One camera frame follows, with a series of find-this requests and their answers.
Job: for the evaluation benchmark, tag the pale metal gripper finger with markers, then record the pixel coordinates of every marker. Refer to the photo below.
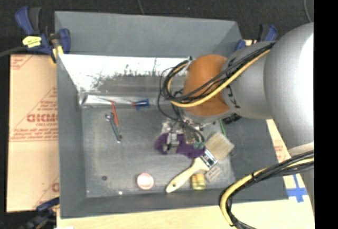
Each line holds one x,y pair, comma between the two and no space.
169,147
168,126

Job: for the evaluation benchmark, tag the purple toy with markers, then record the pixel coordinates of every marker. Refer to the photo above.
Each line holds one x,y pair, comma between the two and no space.
187,150

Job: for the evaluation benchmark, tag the green thin stick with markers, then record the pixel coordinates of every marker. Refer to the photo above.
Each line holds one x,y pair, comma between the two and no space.
222,127

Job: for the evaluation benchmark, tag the blue and red clip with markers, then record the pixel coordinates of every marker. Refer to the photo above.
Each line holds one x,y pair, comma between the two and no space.
142,104

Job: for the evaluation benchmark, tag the grey metal bin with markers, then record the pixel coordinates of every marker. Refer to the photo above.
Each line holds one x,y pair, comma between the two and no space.
137,164

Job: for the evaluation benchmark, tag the pink and white round disc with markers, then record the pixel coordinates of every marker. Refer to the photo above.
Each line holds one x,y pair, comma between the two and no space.
145,181

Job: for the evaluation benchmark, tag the brass cylinder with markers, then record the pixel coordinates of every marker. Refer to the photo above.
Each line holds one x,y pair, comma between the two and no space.
198,181

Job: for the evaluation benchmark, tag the small grey tag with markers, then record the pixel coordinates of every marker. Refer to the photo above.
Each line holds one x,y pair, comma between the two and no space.
212,174

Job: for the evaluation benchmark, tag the silver wrench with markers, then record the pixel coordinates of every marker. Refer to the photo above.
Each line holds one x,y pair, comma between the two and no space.
115,129

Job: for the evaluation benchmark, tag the red thin stick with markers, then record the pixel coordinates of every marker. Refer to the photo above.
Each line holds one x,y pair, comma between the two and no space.
114,114

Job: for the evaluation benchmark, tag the brown cardboard board red print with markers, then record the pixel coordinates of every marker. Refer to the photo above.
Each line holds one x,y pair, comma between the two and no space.
31,117

